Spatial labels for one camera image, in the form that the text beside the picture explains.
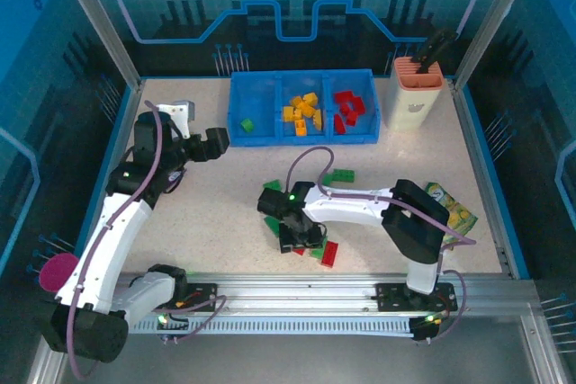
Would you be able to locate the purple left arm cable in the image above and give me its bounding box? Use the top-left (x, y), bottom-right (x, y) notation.
top-left (67, 100), bottom-right (226, 380)

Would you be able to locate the cream knife block salmon top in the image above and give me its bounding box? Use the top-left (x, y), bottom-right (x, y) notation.
top-left (384, 56), bottom-right (446, 132)

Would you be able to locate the blue three-compartment bin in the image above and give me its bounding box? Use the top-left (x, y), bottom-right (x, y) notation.
top-left (227, 69), bottom-right (382, 147)

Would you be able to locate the black knife handle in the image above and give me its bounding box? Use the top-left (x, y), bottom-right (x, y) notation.
top-left (413, 28), bottom-right (458, 76)

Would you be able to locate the aluminium table side rail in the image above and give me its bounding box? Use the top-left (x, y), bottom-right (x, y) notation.
top-left (83, 80), bottom-right (145, 268)
top-left (451, 80), bottom-right (518, 275)

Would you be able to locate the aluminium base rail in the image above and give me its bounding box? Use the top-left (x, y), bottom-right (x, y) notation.
top-left (116, 272), bottom-right (539, 318)

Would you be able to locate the white slotted cable duct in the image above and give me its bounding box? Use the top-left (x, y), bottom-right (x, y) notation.
top-left (128, 317), bottom-right (418, 336)

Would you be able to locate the blue table side strip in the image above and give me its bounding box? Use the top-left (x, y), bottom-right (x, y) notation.
top-left (462, 85), bottom-right (532, 280)
top-left (74, 85), bottom-right (139, 263)

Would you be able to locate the aluminium frame post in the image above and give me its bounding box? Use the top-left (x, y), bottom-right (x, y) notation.
top-left (451, 0), bottom-right (545, 88)
top-left (49, 0), bottom-right (145, 91)

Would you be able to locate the yellow green snack packet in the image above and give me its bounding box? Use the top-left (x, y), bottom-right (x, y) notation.
top-left (425, 181), bottom-right (479, 246)

